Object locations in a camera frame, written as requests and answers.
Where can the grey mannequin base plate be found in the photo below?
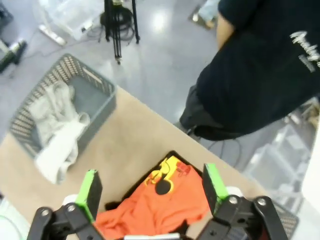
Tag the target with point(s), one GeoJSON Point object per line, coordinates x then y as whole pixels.
{"type": "Point", "coordinates": [200, 22]}

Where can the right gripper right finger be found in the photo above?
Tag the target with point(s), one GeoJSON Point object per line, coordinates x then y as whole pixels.
{"type": "Point", "coordinates": [213, 185]}

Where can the light grey T-shirt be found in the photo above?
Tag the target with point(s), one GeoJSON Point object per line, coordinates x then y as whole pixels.
{"type": "Point", "coordinates": [60, 140]}

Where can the grey plastic lattice basket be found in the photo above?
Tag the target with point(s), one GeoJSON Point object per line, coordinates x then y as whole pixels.
{"type": "Point", "coordinates": [95, 100]}
{"type": "Point", "coordinates": [287, 220]}

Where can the orange T-shirt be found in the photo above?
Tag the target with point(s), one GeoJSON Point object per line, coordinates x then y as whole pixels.
{"type": "Point", "coordinates": [150, 207]}

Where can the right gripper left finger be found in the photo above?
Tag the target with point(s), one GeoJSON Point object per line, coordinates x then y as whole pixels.
{"type": "Point", "coordinates": [91, 192]}

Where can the person's right forearm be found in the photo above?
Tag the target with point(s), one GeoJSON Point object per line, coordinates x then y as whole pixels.
{"type": "Point", "coordinates": [222, 32]}

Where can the person in black T-shirt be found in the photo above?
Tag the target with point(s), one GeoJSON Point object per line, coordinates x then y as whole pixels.
{"type": "Point", "coordinates": [250, 75]}

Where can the clear plastic storage box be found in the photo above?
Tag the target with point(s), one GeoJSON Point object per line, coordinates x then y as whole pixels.
{"type": "Point", "coordinates": [70, 17]}
{"type": "Point", "coordinates": [280, 162]}

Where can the black garment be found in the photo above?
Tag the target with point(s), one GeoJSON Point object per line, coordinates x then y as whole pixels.
{"type": "Point", "coordinates": [113, 205]}

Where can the black tripod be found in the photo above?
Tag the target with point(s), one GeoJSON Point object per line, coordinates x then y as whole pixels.
{"type": "Point", "coordinates": [116, 37]}

